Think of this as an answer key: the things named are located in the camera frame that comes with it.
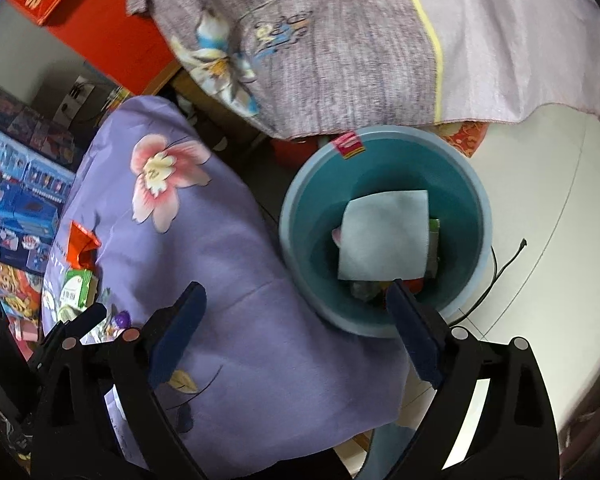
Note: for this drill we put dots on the blue toy set box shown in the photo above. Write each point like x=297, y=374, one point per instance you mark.
x=25, y=200

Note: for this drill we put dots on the purple floral tablecloth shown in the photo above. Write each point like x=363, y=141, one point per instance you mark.
x=230, y=260

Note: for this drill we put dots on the white paper tissue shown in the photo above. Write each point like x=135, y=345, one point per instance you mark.
x=380, y=235

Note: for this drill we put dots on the dark toy set box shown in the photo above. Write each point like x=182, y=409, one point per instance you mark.
x=30, y=120

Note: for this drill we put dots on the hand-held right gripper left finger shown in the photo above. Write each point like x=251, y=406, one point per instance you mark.
x=172, y=340

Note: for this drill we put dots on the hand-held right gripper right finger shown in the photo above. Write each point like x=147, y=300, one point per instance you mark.
x=415, y=335

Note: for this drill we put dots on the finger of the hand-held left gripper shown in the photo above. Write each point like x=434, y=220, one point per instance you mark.
x=92, y=317

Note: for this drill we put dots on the white wall socket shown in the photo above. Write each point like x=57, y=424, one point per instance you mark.
x=75, y=92

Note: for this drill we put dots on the yellow paper packet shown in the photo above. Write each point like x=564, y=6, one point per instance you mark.
x=119, y=99

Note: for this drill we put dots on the red gold patterned bag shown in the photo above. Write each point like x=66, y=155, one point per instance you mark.
x=462, y=137

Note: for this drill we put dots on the cartoon puppy toy box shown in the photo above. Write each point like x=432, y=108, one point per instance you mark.
x=15, y=290

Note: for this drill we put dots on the teal plastic bucket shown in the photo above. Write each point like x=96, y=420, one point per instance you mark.
x=310, y=200

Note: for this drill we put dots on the grey floral bedsheet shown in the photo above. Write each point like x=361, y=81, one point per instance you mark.
x=355, y=35

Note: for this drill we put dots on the orange snack wrapper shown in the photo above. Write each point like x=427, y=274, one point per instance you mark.
x=80, y=242

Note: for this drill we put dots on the purple toy capsule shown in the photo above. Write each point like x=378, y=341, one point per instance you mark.
x=121, y=319

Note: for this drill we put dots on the green white packet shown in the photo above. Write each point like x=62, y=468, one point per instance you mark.
x=77, y=285

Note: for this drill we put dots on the orange-red cardboard box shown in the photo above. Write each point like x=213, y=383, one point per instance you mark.
x=120, y=35

